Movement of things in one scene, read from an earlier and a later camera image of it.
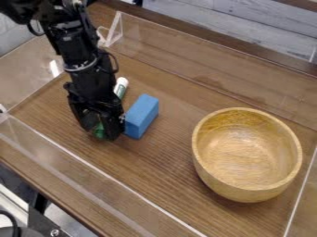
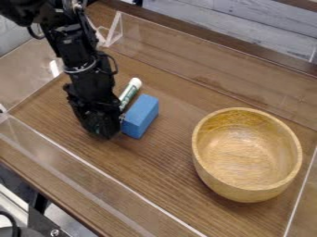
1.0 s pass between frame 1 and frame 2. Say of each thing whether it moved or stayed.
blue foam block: stayed
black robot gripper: stayed
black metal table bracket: stayed
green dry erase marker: moved
